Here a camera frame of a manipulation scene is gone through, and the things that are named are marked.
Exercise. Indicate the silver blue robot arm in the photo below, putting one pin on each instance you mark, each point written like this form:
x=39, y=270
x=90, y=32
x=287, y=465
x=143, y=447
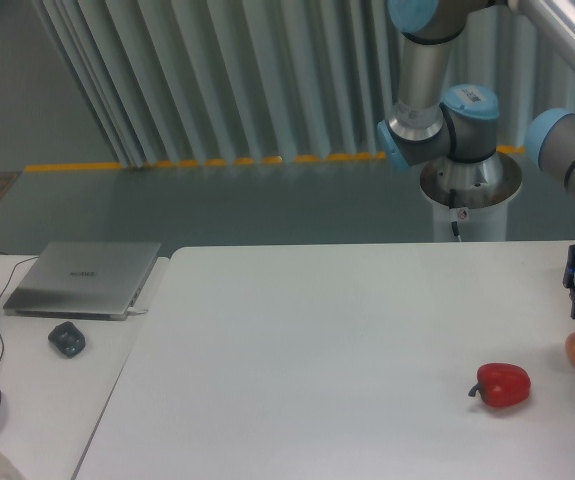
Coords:
x=451, y=132

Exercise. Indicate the small black plastic holder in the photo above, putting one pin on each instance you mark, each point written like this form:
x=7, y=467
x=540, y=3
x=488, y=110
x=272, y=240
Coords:
x=68, y=340

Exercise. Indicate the red bell pepper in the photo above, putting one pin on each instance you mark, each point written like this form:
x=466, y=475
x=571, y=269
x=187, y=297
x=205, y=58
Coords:
x=501, y=385

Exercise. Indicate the silver closed laptop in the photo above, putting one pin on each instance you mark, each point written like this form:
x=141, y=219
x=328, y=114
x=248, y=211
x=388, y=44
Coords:
x=84, y=280

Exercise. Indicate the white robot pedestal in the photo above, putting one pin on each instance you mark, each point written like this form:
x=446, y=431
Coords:
x=470, y=202

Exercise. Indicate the white folding screen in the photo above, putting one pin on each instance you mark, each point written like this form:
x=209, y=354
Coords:
x=208, y=81

